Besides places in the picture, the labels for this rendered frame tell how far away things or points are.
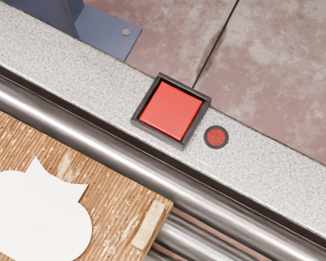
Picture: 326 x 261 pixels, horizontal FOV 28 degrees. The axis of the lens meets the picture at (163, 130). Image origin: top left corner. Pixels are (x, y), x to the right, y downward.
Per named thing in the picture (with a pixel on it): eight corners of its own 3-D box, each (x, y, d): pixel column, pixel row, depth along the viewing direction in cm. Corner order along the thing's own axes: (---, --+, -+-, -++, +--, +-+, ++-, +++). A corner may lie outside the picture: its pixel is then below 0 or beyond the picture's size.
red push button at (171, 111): (162, 84, 84) (161, 80, 83) (203, 105, 83) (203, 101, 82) (138, 122, 82) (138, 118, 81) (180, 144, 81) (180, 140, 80)
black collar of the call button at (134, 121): (160, 76, 85) (159, 71, 83) (211, 102, 83) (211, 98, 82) (130, 124, 82) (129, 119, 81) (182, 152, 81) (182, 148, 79)
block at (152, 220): (155, 203, 77) (154, 198, 74) (168, 210, 77) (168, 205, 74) (130, 247, 75) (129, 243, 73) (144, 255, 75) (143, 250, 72)
